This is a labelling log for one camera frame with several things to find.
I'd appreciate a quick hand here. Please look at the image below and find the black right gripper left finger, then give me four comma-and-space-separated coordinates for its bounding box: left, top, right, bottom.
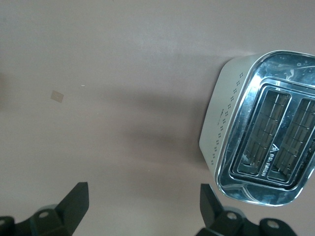
0, 181, 89, 236

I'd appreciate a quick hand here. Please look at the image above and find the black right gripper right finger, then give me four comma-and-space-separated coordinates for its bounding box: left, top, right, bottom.
198, 183, 296, 236

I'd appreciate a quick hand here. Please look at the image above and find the silver beige two-slot toaster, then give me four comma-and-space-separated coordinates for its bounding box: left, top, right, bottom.
198, 50, 315, 207

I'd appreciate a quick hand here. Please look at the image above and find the brown tape square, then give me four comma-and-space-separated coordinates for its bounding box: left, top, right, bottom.
50, 90, 64, 102

